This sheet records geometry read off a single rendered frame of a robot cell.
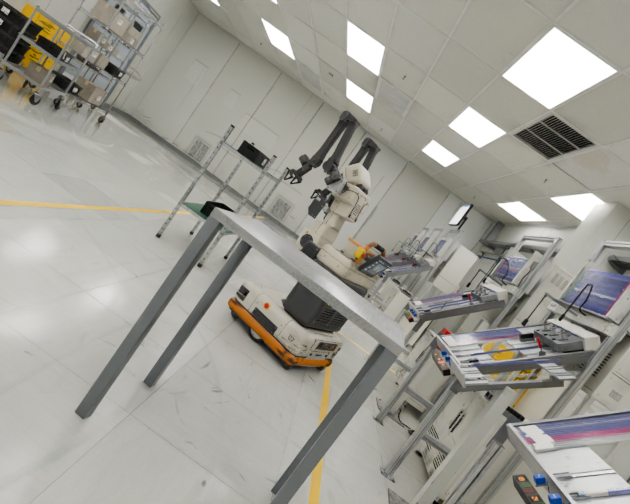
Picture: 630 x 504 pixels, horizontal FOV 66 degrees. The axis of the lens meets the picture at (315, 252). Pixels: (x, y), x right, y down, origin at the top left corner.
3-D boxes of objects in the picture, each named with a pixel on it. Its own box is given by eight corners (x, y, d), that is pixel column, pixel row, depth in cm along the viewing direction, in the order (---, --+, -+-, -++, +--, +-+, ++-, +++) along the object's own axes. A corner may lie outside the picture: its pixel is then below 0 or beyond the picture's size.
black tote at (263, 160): (253, 162, 404) (261, 151, 403) (236, 150, 404) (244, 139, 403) (265, 170, 461) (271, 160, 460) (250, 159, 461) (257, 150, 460)
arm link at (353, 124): (359, 113, 328) (364, 120, 337) (343, 108, 335) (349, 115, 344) (329, 172, 329) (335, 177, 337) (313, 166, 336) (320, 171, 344)
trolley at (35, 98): (-13, 75, 538) (34, -1, 529) (23, 86, 626) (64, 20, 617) (32, 106, 550) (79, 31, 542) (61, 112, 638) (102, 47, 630)
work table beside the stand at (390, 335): (147, 379, 199) (259, 220, 192) (281, 493, 187) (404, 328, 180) (73, 411, 154) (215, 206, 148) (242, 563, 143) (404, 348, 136)
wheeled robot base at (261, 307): (328, 370, 359) (348, 343, 357) (286, 368, 304) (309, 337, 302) (270, 315, 392) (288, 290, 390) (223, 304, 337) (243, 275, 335)
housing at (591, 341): (587, 363, 260) (584, 337, 259) (548, 341, 309) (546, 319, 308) (602, 361, 259) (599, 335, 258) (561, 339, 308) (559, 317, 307)
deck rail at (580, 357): (461, 377, 262) (460, 366, 262) (460, 376, 264) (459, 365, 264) (596, 361, 257) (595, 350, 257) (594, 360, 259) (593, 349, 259)
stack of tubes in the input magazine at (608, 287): (604, 315, 259) (635, 275, 257) (561, 300, 310) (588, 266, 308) (623, 329, 259) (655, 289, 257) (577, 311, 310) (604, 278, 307)
